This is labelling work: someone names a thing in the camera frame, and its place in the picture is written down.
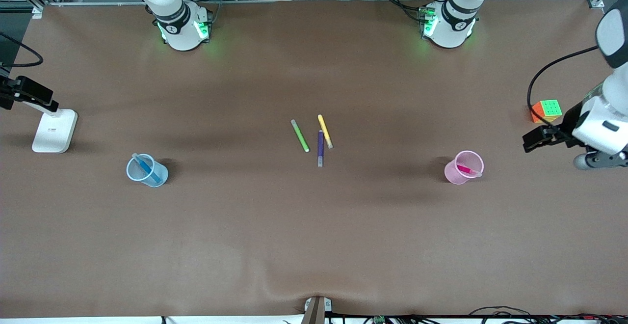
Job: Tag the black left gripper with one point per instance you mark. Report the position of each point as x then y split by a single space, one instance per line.
568 122

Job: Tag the pink marker pen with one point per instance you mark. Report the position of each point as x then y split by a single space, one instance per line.
466 169

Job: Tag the blue marker pen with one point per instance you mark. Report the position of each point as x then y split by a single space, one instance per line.
146 168

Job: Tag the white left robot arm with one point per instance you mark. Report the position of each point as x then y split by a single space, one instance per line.
444 35

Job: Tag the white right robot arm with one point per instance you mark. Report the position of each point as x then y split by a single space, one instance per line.
184 37

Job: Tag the colourful puzzle cube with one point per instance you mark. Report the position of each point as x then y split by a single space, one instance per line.
548 110

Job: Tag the white plastic stand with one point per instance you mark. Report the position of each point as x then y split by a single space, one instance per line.
54 135

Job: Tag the pink plastic cup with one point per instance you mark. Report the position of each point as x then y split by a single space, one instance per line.
452 175

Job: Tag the light blue plastic cup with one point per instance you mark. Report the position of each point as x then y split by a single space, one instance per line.
165 173

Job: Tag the yellow marker pen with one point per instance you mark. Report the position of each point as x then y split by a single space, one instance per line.
325 130

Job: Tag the purple marker pen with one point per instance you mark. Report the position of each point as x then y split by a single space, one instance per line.
320 149

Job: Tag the green marker pen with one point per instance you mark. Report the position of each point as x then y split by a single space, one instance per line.
300 136

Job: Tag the brown table cover sheet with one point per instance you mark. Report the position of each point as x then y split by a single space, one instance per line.
314 240

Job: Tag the camera mount post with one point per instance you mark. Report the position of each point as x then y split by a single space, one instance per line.
316 311

